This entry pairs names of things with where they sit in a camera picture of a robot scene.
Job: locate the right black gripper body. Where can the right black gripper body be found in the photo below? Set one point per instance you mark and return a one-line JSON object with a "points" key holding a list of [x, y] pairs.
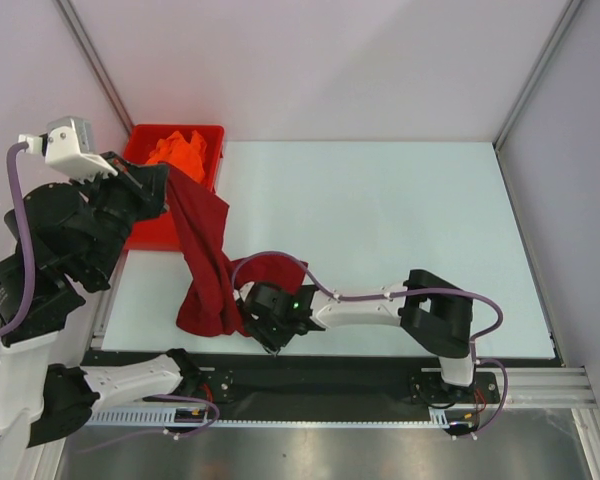
{"points": [[259, 325]]}

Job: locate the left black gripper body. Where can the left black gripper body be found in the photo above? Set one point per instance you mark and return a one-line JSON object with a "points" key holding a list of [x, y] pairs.
{"points": [[127, 198]]}

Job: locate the dark red t shirt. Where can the dark red t shirt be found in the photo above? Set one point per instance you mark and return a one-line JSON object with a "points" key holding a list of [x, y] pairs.
{"points": [[209, 308]]}

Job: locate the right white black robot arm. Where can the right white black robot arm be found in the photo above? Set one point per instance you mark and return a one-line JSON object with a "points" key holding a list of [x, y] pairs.
{"points": [[430, 310]]}

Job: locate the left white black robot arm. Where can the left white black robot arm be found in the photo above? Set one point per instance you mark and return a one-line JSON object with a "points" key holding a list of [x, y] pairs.
{"points": [[69, 237]]}

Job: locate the red plastic bin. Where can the red plastic bin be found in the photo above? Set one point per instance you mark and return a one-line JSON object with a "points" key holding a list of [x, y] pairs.
{"points": [[192, 207]]}

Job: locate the orange t shirt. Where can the orange t shirt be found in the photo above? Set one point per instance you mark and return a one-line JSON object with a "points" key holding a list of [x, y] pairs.
{"points": [[186, 155]]}

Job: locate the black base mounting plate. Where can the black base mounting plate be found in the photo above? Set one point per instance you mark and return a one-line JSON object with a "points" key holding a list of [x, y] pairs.
{"points": [[331, 384]]}

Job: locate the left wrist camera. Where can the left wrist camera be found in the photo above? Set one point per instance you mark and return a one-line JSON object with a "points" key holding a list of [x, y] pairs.
{"points": [[68, 148]]}

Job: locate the left corner aluminium post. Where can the left corner aluminium post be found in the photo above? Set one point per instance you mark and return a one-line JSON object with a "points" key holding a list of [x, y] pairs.
{"points": [[86, 46]]}

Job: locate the slotted grey cable duct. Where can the slotted grey cable duct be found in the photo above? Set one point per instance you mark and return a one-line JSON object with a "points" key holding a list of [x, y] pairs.
{"points": [[189, 416]]}

